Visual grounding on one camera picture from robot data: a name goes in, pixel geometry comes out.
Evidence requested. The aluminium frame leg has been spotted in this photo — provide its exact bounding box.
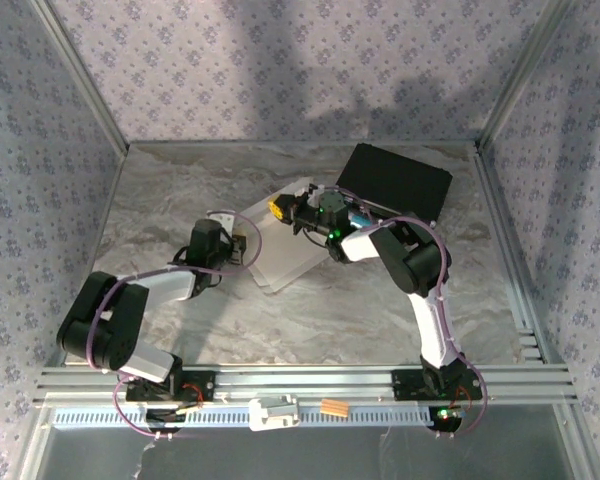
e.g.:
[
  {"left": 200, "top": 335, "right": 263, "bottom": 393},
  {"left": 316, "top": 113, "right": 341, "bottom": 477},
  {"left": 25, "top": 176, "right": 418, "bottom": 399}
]
[
  {"left": 554, "top": 403, "right": 600, "bottom": 480},
  {"left": 18, "top": 404, "right": 56, "bottom": 480}
]

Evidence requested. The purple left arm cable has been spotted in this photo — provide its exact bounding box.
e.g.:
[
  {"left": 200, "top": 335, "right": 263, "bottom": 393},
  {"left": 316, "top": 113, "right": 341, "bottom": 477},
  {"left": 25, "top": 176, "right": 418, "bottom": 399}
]
[{"left": 84, "top": 208, "right": 264, "bottom": 442}]

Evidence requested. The white plastic connector block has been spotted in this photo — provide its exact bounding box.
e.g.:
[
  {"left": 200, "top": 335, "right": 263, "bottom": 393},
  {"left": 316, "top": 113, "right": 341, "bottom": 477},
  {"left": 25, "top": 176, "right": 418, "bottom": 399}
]
[{"left": 248, "top": 394, "right": 301, "bottom": 432}]

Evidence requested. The black controller board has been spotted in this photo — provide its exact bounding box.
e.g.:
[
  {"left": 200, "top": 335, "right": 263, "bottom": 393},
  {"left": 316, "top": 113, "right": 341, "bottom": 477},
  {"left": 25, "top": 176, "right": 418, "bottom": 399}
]
[
  {"left": 144, "top": 407, "right": 187, "bottom": 434},
  {"left": 427, "top": 404, "right": 465, "bottom": 434}
]

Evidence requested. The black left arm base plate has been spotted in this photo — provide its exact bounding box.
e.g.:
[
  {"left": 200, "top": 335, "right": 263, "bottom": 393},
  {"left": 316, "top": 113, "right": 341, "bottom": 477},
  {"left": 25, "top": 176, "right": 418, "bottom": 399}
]
[{"left": 124, "top": 367, "right": 217, "bottom": 404}]

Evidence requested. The white paper box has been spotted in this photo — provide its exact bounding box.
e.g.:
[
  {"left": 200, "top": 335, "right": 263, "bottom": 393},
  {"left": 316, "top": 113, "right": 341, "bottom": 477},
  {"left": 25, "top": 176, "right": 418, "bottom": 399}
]
[{"left": 239, "top": 175, "right": 332, "bottom": 295}]

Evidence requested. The black rectangular case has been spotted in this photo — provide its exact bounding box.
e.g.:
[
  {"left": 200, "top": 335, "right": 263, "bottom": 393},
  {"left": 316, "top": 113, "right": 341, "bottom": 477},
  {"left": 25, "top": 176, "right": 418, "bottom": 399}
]
[{"left": 335, "top": 143, "right": 455, "bottom": 226}]

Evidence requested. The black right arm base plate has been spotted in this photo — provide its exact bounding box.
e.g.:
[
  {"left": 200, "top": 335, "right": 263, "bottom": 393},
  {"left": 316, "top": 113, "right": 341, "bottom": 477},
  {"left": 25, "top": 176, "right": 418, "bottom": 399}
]
[{"left": 390, "top": 368, "right": 485, "bottom": 402}]

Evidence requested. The white slotted cable duct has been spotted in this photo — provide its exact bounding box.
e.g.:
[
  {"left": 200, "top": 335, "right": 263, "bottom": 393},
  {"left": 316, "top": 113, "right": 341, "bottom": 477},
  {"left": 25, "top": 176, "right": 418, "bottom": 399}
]
[{"left": 52, "top": 407, "right": 461, "bottom": 430}]

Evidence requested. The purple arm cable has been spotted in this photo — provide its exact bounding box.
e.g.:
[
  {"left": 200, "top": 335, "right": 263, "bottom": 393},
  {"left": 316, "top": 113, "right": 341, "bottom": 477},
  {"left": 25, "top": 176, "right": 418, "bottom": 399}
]
[
  {"left": 84, "top": 208, "right": 264, "bottom": 442},
  {"left": 324, "top": 185, "right": 489, "bottom": 441}
]

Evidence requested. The small orange block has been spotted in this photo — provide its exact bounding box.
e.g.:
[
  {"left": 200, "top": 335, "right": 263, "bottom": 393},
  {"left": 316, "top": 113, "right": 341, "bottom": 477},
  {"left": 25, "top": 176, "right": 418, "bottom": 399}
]
[{"left": 319, "top": 398, "right": 350, "bottom": 417}]

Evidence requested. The aluminium side rail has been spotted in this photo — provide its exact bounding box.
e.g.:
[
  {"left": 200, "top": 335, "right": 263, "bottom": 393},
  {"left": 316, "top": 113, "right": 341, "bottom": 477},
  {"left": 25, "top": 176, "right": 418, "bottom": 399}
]
[
  {"left": 472, "top": 142, "right": 567, "bottom": 369},
  {"left": 59, "top": 143, "right": 131, "bottom": 366}
]

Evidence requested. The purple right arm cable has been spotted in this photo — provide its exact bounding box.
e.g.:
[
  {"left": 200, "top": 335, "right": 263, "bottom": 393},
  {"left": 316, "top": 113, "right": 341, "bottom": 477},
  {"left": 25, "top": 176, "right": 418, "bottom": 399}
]
[{"left": 324, "top": 185, "right": 489, "bottom": 441}]

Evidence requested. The aluminium frame post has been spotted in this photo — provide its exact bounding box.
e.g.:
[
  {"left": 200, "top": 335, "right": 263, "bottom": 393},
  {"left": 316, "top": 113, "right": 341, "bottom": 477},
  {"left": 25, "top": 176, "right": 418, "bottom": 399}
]
[
  {"left": 477, "top": 0, "right": 579, "bottom": 151},
  {"left": 29, "top": 0, "right": 130, "bottom": 154}
]

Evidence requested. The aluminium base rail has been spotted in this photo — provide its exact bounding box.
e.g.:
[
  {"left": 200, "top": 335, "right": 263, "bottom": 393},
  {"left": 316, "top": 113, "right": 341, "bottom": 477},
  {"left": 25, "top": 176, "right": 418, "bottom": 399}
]
[{"left": 32, "top": 363, "right": 579, "bottom": 406}]

